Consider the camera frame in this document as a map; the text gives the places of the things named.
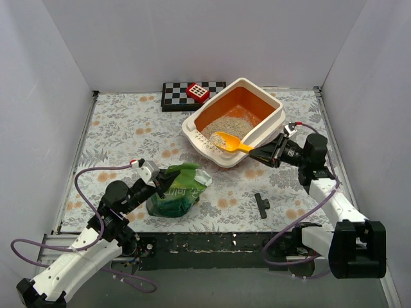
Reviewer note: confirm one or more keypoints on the floral tablecloth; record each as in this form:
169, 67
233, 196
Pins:
128, 126

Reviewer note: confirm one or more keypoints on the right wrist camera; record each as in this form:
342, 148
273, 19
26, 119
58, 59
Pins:
290, 130

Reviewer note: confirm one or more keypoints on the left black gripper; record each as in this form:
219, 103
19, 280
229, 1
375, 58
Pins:
159, 181

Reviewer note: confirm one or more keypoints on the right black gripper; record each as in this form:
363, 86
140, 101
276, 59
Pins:
275, 154

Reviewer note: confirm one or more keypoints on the black bag clip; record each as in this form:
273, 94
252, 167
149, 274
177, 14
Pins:
263, 205

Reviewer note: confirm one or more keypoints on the black white checkerboard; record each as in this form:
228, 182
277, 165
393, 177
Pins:
175, 99

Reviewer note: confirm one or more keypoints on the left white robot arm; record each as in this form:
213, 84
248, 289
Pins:
106, 236

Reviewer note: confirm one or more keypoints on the red white grid block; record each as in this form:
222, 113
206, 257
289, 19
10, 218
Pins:
197, 93

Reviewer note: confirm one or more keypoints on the yellow plastic scoop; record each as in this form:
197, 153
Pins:
229, 143

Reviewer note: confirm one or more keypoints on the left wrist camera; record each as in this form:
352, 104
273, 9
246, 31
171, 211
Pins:
147, 171

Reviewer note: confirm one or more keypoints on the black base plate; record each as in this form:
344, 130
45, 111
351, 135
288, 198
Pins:
197, 250

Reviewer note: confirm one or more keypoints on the white orange litter box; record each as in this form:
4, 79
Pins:
241, 99

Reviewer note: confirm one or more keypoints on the cat litter pile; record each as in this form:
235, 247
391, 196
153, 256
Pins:
235, 126

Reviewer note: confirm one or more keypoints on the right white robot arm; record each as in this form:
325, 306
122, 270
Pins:
357, 246

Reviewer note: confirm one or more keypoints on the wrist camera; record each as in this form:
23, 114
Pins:
290, 130
147, 171

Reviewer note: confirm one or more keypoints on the green litter bag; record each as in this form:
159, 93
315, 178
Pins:
184, 192

